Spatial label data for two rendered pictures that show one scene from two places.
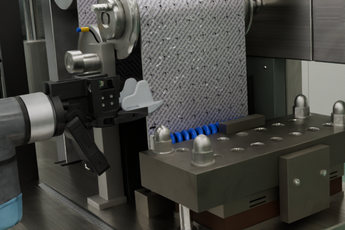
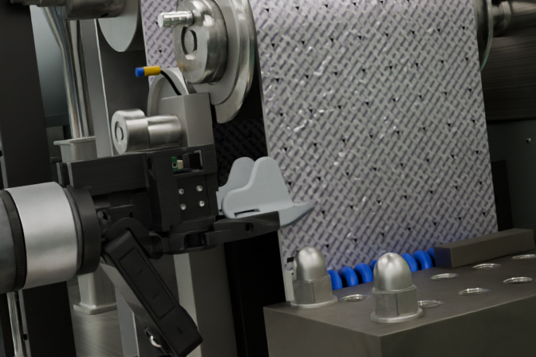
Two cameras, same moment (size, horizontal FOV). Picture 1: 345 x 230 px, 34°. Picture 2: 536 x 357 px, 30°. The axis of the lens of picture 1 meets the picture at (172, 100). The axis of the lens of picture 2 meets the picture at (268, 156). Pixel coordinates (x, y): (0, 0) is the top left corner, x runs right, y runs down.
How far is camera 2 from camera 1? 0.16 m
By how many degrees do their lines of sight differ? 10
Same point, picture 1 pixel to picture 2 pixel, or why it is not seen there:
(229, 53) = (448, 104)
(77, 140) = (130, 282)
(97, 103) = (168, 202)
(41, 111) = (49, 216)
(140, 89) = (262, 174)
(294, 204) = not seen: outside the picture
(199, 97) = (392, 197)
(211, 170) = (415, 328)
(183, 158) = (355, 311)
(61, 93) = (93, 181)
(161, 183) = not seen: outside the picture
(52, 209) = not seen: outside the picture
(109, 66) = (200, 139)
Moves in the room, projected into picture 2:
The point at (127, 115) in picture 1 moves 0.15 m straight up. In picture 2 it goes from (233, 227) to (209, 33)
